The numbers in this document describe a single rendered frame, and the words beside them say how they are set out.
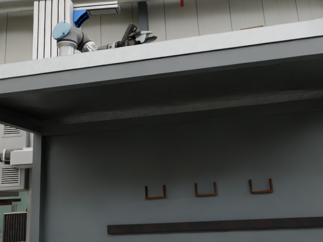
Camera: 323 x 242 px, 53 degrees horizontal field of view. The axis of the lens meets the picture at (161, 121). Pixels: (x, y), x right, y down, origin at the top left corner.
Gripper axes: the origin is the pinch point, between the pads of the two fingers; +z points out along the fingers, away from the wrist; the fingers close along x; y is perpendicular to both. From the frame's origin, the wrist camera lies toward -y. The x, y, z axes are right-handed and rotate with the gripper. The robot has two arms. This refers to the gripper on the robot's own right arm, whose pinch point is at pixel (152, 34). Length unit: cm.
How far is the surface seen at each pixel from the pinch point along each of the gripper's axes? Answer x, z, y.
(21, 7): -328, -613, -481
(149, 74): 57, 34, 57
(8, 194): -236, -414, 31
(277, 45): 48, 63, 52
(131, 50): 59, 31, 50
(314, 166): -16, 62, 68
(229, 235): -10, 30, 93
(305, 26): 47, 69, 49
